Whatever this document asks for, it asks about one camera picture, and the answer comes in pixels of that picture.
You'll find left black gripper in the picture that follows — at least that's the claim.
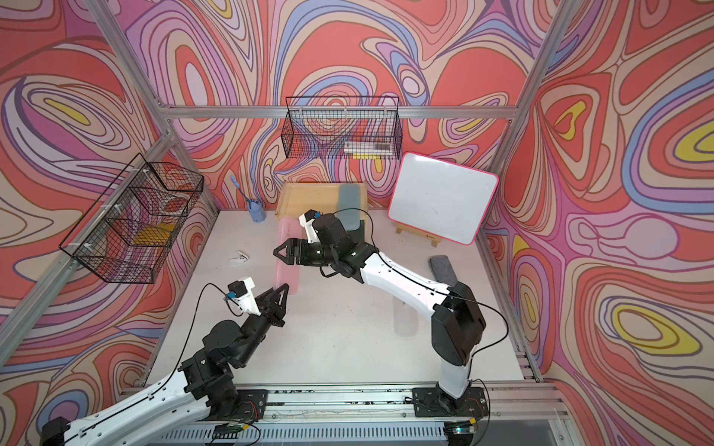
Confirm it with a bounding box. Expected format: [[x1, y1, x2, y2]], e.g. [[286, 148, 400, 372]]
[[232, 283, 286, 370]]

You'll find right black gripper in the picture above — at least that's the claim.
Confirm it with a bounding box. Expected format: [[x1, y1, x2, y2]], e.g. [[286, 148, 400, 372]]
[[275, 239, 338, 266]]

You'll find pink pencil case top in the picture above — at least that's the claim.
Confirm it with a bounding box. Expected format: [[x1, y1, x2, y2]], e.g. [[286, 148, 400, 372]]
[[273, 217, 304, 295]]

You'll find teal pencil case top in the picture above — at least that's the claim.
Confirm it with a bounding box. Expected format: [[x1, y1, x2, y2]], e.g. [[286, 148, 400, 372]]
[[336, 183, 362, 232]]

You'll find clear pencil case top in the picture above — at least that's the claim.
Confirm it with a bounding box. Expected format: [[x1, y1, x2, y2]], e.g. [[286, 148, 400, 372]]
[[392, 297, 419, 338]]

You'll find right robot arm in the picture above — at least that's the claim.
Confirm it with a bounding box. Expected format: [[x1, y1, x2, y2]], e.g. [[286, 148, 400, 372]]
[[273, 210, 486, 403]]

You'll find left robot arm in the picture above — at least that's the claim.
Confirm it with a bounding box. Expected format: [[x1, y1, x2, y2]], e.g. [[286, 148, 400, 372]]
[[40, 284, 289, 445]]

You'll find wooden two-tier shelf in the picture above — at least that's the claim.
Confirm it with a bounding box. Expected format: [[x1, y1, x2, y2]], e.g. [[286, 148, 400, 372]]
[[275, 183, 370, 238]]

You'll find dark green pencil case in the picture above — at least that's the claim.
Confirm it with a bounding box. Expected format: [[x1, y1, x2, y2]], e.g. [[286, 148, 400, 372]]
[[353, 219, 366, 243]]

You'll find small white clip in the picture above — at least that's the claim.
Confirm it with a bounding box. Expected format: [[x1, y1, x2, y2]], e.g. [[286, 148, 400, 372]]
[[229, 251, 250, 265]]

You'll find blue pen cup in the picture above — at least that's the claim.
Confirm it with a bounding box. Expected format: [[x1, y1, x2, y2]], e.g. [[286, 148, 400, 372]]
[[247, 200, 266, 223]]

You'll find blue pen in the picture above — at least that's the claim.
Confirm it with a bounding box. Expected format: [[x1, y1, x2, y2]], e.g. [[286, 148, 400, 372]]
[[230, 174, 251, 203]]

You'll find marker box in basket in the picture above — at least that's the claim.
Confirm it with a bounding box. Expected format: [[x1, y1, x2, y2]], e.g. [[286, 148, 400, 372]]
[[343, 140, 393, 158]]

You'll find yellow item in basket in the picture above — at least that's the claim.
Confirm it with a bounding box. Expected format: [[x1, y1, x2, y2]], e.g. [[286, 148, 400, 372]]
[[132, 223, 176, 247]]

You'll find green circuit board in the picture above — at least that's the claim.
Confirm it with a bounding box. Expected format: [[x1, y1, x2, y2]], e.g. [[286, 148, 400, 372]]
[[211, 423, 250, 440]]

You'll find wooden whiteboard easel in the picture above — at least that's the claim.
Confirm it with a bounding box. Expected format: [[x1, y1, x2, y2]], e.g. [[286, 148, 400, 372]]
[[395, 223, 443, 247]]

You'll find pink framed whiteboard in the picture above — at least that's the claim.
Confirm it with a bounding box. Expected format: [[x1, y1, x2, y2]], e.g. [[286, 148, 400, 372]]
[[388, 152, 499, 245]]

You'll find grey whiteboard eraser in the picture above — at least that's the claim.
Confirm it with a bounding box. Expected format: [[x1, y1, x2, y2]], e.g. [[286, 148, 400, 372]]
[[429, 255, 459, 286]]

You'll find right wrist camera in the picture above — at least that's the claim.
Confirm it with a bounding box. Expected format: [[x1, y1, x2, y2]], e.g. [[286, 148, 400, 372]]
[[299, 210, 321, 243]]

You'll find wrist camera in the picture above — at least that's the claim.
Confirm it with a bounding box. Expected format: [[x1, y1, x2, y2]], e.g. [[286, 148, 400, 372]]
[[299, 210, 321, 243], [227, 277, 260, 316]]

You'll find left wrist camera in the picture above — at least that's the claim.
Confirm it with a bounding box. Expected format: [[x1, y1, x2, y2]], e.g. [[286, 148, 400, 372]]
[[227, 277, 260, 316]]

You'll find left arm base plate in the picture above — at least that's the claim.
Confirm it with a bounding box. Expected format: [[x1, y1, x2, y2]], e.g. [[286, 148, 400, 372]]
[[206, 390, 269, 423]]

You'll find back black wire basket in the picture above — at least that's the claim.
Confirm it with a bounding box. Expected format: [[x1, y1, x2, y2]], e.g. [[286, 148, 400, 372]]
[[281, 94, 403, 160]]

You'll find black wire basket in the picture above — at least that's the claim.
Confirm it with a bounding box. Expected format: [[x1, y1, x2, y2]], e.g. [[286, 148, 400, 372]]
[[281, 94, 403, 160], [59, 154, 205, 284]]

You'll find left black wire basket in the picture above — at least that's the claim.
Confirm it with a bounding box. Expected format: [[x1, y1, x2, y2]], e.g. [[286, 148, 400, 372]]
[[59, 154, 205, 284]]

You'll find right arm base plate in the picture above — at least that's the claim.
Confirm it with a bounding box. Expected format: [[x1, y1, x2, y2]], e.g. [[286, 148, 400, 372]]
[[409, 386, 490, 420]]

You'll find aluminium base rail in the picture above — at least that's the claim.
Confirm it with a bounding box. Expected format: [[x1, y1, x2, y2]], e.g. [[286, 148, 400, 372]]
[[152, 381, 581, 445]]

